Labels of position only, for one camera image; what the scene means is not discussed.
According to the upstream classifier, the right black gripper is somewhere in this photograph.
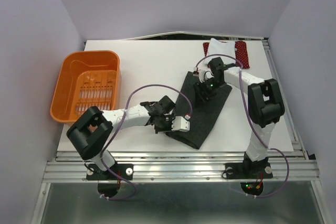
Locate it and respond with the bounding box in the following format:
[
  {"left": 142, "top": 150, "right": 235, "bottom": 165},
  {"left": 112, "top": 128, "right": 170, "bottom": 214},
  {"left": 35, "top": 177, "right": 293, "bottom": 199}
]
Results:
[{"left": 192, "top": 77, "right": 225, "bottom": 108}]

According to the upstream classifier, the dark grey dotted skirt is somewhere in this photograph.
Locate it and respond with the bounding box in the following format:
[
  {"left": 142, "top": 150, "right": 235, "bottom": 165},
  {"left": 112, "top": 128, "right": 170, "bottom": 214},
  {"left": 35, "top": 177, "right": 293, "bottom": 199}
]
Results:
[{"left": 166, "top": 71, "right": 232, "bottom": 150}]

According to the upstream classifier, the white skirt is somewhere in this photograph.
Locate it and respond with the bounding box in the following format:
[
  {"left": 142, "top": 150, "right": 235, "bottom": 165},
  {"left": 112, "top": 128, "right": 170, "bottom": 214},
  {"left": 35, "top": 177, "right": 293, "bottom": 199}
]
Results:
[{"left": 204, "top": 38, "right": 235, "bottom": 65}]

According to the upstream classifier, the red polka dot skirt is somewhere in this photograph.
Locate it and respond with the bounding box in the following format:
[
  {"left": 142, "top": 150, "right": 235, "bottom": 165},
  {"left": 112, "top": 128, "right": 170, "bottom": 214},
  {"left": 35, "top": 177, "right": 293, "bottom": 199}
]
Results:
[{"left": 203, "top": 40, "right": 250, "bottom": 69}]

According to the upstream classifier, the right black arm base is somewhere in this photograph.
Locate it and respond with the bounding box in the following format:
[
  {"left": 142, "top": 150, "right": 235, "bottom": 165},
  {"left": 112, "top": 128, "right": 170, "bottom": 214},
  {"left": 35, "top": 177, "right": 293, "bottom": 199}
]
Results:
[{"left": 222, "top": 158, "right": 273, "bottom": 180}]

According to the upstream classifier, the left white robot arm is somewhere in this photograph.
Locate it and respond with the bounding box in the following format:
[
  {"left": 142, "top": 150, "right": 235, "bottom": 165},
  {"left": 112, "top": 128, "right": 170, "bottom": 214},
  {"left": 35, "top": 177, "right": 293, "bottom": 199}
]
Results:
[{"left": 66, "top": 96, "right": 175, "bottom": 179}]

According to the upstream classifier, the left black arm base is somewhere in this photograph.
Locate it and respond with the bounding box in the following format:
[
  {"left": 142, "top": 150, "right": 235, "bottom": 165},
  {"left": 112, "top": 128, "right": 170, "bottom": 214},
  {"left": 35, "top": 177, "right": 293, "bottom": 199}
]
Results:
[{"left": 82, "top": 162, "right": 134, "bottom": 182}]

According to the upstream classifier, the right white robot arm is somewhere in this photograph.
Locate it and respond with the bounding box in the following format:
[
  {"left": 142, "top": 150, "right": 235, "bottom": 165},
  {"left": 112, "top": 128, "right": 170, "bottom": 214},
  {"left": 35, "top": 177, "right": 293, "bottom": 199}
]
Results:
[{"left": 193, "top": 54, "right": 285, "bottom": 177}]

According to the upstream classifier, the orange plastic bin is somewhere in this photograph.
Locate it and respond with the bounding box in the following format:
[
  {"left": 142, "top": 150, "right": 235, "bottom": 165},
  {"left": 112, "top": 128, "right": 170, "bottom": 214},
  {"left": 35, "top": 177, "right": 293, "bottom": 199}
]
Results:
[{"left": 50, "top": 50, "right": 121, "bottom": 125}]

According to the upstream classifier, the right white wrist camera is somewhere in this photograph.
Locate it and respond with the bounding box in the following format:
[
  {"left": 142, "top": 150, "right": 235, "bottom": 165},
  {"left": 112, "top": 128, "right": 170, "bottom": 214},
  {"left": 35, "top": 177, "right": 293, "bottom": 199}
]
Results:
[{"left": 193, "top": 67, "right": 211, "bottom": 82}]

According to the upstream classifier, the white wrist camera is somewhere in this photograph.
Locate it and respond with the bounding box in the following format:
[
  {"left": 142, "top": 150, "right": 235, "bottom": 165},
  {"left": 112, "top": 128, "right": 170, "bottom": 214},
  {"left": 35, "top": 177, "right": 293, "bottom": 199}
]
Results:
[
  {"left": 171, "top": 116, "right": 190, "bottom": 132},
  {"left": 193, "top": 67, "right": 211, "bottom": 82}
]

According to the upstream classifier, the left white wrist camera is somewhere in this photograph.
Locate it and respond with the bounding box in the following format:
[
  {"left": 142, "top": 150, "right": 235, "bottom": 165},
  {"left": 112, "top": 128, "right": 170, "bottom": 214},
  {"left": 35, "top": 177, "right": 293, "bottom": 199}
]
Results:
[{"left": 171, "top": 116, "right": 190, "bottom": 132}]

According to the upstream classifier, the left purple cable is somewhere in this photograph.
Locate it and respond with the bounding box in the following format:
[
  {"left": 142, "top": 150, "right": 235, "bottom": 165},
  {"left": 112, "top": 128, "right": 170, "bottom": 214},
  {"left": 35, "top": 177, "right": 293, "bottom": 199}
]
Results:
[{"left": 98, "top": 84, "right": 194, "bottom": 200}]

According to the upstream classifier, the purple cable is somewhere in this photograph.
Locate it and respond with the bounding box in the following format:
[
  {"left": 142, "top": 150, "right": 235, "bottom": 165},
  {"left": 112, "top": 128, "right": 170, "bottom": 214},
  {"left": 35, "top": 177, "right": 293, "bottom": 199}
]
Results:
[
  {"left": 194, "top": 54, "right": 289, "bottom": 200},
  {"left": 98, "top": 84, "right": 194, "bottom": 200}
]

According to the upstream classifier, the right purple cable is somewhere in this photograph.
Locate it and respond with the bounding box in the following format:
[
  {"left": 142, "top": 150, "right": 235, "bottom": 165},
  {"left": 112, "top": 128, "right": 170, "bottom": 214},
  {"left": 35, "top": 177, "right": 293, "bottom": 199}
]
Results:
[{"left": 194, "top": 54, "right": 289, "bottom": 200}]

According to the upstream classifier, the aluminium mounting rail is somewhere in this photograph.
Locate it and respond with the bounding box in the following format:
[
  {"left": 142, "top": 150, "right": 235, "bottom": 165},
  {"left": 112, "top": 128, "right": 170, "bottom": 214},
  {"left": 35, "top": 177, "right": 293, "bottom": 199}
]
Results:
[{"left": 43, "top": 151, "right": 320, "bottom": 183}]

